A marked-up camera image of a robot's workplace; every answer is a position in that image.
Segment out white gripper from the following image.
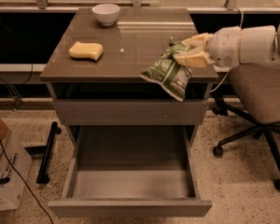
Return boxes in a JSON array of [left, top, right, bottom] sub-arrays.
[[174, 26, 242, 68]]

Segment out green jalapeno chip bag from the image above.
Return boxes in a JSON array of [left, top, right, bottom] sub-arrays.
[[140, 41, 192, 102]]

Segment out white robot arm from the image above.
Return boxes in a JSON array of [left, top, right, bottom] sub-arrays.
[[174, 23, 280, 68]]

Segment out grey drawer cabinet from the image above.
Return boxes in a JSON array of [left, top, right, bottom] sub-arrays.
[[40, 8, 217, 145]]

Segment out closed grey top drawer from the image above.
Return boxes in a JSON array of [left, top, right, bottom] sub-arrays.
[[52, 99, 208, 126]]

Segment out open grey middle drawer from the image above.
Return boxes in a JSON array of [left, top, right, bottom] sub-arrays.
[[49, 126, 212, 217]]

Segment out brown office chair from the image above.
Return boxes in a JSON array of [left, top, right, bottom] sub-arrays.
[[213, 64, 280, 190]]

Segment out white ceramic bowl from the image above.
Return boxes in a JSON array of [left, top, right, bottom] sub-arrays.
[[91, 4, 120, 26]]

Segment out yellow sponge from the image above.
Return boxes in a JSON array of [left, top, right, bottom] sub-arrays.
[[69, 41, 104, 61]]

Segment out black metal bar stand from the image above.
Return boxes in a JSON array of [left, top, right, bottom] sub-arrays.
[[26, 121, 62, 184]]

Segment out white cardboard box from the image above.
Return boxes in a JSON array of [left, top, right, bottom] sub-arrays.
[[0, 130, 33, 211]]

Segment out white cable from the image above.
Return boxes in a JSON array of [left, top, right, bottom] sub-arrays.
[[209, 7, 245, 94]]

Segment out black floor cable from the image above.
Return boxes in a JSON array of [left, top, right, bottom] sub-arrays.
[[0, 124, 55, 224]]

